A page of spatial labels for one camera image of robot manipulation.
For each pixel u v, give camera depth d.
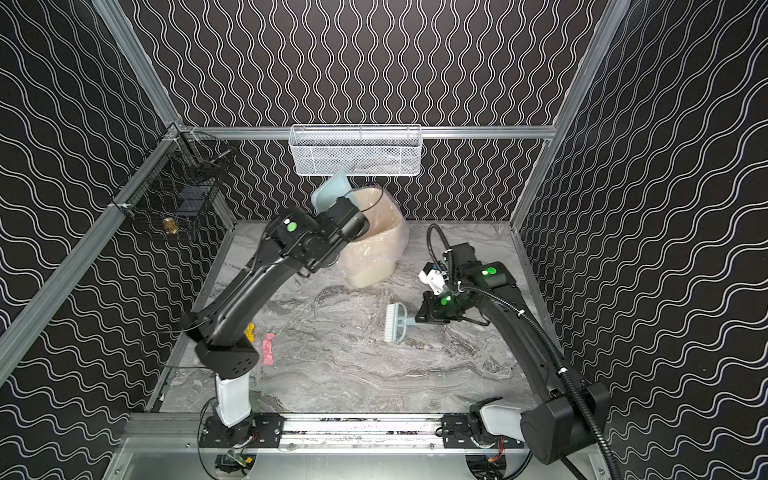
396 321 0.80
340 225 0.51
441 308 0.64
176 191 0.94
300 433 0.76
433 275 0.70
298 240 0.44
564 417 0.39
